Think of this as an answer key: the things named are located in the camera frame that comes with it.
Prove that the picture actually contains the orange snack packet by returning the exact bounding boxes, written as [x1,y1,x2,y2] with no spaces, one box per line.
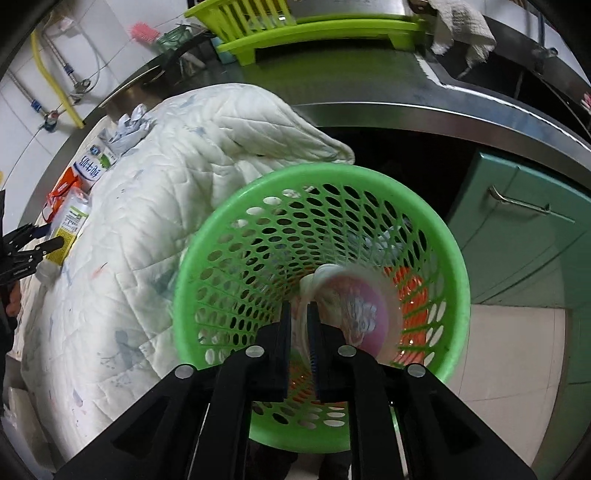
[41,167,82,223]

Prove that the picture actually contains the red instant noodle cup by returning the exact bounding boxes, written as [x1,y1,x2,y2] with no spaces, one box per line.
[293,264,403,366]

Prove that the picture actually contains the yellow label plastic bottle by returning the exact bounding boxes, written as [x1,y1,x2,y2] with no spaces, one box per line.
[35,187,91,285]

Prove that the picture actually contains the green perforated trash basket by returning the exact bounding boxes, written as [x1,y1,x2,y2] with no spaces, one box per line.
[173,163,470,453]

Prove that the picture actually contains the person's left hand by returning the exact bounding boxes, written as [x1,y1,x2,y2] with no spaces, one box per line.
[6,282,22,318]

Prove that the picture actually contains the white quilted cloth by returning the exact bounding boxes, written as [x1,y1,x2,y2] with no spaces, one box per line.
[18,83,355,459]

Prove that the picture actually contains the white milk carton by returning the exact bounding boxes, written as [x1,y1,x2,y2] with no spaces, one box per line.
[73,144,118,192]

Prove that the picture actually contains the crumpled white paper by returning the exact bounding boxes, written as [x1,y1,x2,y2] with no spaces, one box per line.
[98,103,155,156]

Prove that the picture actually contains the green cabinet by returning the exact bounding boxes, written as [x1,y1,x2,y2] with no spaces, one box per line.
[448,153,590,479]

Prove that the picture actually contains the pink bottle brush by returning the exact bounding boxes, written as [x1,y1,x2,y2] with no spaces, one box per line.
[130,22,160,45]

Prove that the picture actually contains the green dish rack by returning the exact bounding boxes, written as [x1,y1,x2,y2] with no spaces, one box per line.
[184,0,427,66]

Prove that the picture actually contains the steel sink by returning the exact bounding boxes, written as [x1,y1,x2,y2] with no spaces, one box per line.
[414,13,591,139]

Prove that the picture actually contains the white dish rag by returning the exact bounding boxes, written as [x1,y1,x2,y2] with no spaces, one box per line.
[428,0,497,68]

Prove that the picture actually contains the metal wall tap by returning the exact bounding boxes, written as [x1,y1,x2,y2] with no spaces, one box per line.
[43,78,92,131]

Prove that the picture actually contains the yellow gas hose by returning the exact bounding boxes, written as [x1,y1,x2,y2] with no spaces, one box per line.
[29,29,86,130]

